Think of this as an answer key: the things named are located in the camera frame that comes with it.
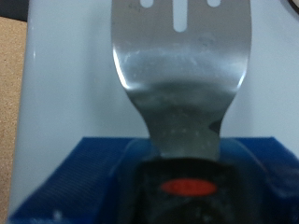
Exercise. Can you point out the silver toaster oven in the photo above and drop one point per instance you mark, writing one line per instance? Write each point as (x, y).
(62, 93)

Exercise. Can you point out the black backdrop curtain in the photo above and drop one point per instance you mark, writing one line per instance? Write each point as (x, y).
(12, 7)

